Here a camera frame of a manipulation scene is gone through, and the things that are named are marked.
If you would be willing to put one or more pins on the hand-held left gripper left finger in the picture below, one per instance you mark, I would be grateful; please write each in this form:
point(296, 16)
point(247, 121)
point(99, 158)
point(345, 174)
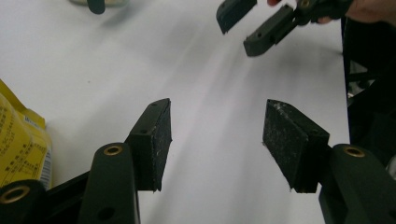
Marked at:
point(149, 149)

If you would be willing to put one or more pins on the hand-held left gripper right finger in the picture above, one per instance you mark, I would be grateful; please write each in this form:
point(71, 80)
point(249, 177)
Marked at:
point(292, 146)

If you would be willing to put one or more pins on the yellow and green seasoning pouch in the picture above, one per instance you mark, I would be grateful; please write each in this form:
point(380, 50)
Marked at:
point(18, 146)

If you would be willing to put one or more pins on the glass jar with black lid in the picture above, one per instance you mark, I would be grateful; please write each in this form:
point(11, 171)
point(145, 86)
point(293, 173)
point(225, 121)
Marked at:
point(96, 4)

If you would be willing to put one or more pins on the dark metal stand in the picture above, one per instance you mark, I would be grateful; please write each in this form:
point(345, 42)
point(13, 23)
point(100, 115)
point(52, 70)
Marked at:
point(370, 46)

